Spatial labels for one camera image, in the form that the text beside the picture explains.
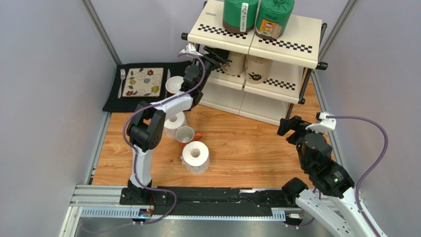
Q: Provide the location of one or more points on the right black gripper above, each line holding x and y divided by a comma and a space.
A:
294, 130

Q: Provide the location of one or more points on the white paper roll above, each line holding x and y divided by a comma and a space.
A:
196, 157
173, 124

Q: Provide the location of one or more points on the brown roll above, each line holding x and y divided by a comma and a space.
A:
234, 64
257, 69

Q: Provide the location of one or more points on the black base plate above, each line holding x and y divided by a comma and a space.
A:
217, 202

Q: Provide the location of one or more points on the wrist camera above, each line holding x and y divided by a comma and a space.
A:
323, 123
191, 49

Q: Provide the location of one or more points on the green roll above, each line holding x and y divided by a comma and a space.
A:
239, 15
272, 18

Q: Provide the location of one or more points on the cream checkered three-tier shelf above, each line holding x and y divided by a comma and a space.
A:
294, 55

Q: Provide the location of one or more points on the black placemat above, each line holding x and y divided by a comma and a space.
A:
126, 105

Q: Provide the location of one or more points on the white paper roll back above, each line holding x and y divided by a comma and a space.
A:
173, 124

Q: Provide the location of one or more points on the white orange bowl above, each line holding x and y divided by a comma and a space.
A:
173, 84

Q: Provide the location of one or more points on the brown roll back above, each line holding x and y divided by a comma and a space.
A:
234, 64

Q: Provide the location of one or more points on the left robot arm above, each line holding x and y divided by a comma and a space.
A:
143, 130

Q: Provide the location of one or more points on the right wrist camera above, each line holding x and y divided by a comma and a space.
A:
323, 123

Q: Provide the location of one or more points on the white paper roll front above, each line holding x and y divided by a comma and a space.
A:
196, 157

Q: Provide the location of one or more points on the silver knife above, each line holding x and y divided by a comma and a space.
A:
165, 86

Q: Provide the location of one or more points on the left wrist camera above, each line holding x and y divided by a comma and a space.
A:
191, 49

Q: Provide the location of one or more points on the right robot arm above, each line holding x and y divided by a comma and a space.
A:
329, 178

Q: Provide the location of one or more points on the brown roll front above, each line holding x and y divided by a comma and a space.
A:
257, 69

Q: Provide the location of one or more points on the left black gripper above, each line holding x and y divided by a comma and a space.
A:
216, 58

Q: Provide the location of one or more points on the silver fork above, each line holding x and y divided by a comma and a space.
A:
122, 77

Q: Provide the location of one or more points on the floral square plate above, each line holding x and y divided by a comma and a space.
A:
143, 82

